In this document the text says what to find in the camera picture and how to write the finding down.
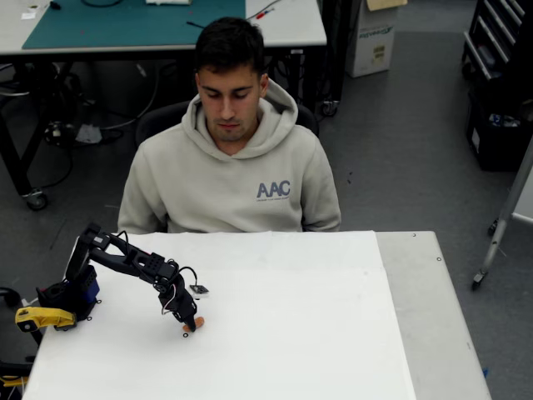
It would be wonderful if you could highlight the red handled screwdriver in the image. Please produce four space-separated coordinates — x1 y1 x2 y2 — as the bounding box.
245 2 278 21

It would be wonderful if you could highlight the black and yellow clamp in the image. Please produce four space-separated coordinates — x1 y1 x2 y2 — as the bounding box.
0 361 34 388

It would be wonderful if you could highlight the grey workbench with black legs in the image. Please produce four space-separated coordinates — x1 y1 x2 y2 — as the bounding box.
0 0 341 212

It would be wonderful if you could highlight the white box with green print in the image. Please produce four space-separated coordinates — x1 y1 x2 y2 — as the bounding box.
344 0 399 78

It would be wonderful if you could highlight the white table sheet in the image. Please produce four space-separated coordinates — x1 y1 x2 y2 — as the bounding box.
21 230 417 400

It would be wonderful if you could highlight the black camera cable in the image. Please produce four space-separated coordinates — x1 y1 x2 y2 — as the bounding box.
177 266 199 287

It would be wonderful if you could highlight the teal cutting mat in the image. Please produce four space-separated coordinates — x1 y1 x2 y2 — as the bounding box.
21 0 247 50

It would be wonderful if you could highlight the white wire on gripper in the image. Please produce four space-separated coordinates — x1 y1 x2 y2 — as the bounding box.
161 282 185 317

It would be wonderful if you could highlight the black chair armrest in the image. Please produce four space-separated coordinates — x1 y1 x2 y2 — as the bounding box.
0 286 22 309

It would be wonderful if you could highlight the black bin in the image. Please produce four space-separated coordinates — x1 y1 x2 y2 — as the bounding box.
466 89 533 173

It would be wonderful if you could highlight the beige envelope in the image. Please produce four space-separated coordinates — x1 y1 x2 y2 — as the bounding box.
366 0 408 12

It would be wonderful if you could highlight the white crumpled bag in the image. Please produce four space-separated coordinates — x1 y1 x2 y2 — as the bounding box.
74 122 103 145

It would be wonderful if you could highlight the black drawer cabinet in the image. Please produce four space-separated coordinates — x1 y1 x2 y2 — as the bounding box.
461 0 533 83

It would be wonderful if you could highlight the man in beige hoodie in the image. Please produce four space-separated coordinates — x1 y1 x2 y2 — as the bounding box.
117 16 342 233

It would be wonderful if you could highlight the black office chair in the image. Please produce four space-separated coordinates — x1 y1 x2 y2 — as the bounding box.
133 99 321 149

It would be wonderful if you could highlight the grey wheeled stand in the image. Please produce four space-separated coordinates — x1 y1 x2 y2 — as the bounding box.
471 135 533 292

